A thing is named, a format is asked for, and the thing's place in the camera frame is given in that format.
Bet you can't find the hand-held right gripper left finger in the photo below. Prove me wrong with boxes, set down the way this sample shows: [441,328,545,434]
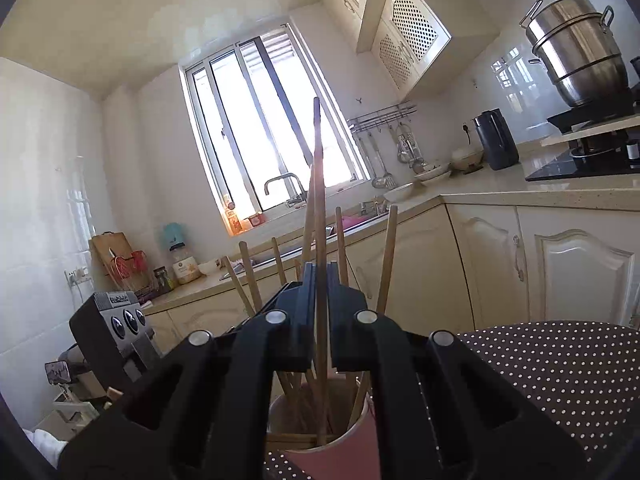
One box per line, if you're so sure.
[59,261,318,480]

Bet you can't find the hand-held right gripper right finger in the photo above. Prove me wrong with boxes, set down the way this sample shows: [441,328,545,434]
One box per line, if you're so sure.
[327,260,587,480]

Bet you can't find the bunch of wooden chopsticks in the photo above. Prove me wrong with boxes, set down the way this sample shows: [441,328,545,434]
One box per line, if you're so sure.
[220,160,399,449]

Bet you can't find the dark-tipped wooden chopstick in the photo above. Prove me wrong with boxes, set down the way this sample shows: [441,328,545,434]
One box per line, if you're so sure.
[310,97,332,449]

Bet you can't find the pink cup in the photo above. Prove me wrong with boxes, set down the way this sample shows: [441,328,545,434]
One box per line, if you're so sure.
[267,389,382,480]

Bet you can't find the stainless steel sink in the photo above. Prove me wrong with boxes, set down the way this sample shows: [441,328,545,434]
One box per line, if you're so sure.
[220,211,390,281]

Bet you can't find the small dark jar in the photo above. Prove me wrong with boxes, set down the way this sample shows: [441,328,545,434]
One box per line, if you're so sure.
[152,265,174,294]

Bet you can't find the wooden cutting board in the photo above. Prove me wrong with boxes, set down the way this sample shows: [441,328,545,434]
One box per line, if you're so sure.
[89,231,136,282]

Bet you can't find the cream under-sink cabinet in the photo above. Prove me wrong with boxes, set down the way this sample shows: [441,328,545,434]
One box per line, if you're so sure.
[144,203,477,342]

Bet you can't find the glass jar with teal lid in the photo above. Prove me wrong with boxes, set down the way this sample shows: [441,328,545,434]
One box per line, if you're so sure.
[162,223,202,285]

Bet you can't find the orange bottle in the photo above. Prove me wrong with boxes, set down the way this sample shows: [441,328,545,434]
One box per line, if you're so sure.
[224,194,244,236]

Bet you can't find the white cloth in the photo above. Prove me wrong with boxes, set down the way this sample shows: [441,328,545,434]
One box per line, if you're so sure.
[24,429,68,467]

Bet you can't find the metal sink faucet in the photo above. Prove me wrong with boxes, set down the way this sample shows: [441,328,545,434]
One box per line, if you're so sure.
[263,172,308,209]

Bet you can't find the white bowl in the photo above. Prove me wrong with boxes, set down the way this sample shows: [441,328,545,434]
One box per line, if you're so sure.
[382,182,416,204]

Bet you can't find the hanging metal kitchen tools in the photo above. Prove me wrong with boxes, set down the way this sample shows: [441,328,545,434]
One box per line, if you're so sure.
[397,124,427,174]

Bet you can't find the sliding kitchen window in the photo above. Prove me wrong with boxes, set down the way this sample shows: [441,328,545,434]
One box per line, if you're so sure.
[179,24,372,217]

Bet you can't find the stacked white bowls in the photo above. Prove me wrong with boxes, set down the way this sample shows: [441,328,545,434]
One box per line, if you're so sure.
[451,147,485,172]

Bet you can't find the brown polka dot tablecloth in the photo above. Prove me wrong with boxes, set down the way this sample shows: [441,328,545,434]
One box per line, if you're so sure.
[262,322,640,480]

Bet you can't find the black electric kettle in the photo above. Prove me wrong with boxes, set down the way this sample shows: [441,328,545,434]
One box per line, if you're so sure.
[472,108,521,171]

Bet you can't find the cream under-stove cabinet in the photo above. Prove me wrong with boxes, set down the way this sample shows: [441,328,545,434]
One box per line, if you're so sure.
[444,203,640,330]

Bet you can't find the black gas stove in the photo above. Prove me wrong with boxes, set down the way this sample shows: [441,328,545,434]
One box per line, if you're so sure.
[524,87,640,182]

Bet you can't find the cream lattice door cabinet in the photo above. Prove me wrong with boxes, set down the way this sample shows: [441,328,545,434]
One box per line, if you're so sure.
[355,0,454,104]

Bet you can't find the beige stove cover board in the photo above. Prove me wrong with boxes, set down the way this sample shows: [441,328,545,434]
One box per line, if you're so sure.
[540,126,640,148]

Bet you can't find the stainless steel steamer pot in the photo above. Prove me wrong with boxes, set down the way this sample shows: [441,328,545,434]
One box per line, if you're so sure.
[518,0,632,109]

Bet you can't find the white wall power socket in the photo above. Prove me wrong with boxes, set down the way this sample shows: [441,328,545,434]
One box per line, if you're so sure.
[64,265,94,286]

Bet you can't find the red wire rack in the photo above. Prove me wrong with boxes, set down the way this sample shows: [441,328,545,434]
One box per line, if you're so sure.
[109,252,149,282]

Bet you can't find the metal wall utensil rack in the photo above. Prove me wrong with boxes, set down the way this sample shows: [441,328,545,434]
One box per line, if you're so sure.
[347,102,419,134]

